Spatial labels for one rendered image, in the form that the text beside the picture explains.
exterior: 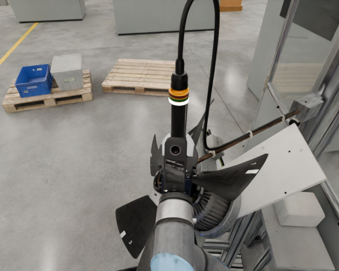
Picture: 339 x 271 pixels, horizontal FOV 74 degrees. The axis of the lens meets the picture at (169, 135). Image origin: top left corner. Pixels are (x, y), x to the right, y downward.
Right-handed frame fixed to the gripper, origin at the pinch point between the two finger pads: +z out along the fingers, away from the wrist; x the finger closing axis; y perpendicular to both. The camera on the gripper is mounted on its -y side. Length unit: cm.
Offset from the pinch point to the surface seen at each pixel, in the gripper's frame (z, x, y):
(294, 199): 16, 55, 52
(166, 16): 558, -43, 113
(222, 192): -11.4, 11.8, 8.7
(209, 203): -0.4, 11.9, 32.4
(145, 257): -19.6, -8.9, 33.5
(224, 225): -5.7, 17.5, 37.9
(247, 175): -7.2, 18.6, 6.9
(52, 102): 220, -187, 144
